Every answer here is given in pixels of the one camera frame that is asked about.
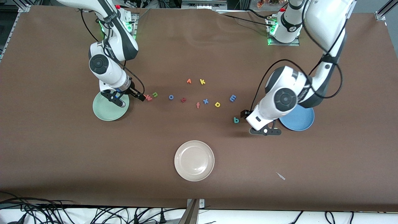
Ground beige plate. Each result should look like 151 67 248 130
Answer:
174 140 215 182

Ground small metal clamp bracket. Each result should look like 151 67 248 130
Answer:
187 198 205 208

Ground grey background box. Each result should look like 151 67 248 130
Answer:
181 0 228 10

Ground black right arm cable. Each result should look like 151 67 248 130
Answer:
80 8 146 95

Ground aluminium frame rail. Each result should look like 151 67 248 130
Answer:
0 12 21 61

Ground brown table cover sheet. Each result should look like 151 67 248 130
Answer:
0 5 398 212

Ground black cable on table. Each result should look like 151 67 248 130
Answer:
218 12 271 28
246 9 276 20

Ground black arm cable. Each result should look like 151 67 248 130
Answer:
250 0 353 112
80 8 146 95

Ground grey metal post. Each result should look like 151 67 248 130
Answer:
178 199 199 224

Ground orange artificial flowers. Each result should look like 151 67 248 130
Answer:
257 0 280 8

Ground aluminium frame corner profile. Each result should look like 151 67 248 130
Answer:
375 0 398 21

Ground blue plate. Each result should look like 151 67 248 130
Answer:
278 104 315 131

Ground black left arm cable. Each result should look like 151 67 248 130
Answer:
250 0 353 112

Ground green plate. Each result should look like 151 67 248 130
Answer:
92 92 130 121

